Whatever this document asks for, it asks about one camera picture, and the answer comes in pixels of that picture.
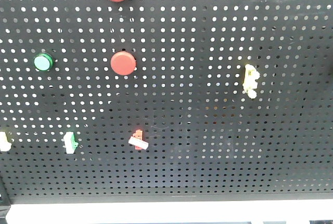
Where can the yellow toggle switch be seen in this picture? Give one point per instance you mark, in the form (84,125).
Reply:
(250,83)

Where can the red white rocker switch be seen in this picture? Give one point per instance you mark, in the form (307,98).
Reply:
(137,140)

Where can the black perforated pegboard panel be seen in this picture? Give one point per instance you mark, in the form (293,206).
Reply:
(207,139)

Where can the yellow white rocker switch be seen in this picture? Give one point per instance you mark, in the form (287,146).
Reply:
(5,145)

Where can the white standing desk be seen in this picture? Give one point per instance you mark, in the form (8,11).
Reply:
(292,211)

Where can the lower red push button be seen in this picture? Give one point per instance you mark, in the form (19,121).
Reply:
(123,63)

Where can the green push button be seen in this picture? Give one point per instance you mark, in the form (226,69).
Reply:
(43,62)

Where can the green white rocker switch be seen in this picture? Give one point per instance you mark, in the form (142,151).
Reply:
(70,143)

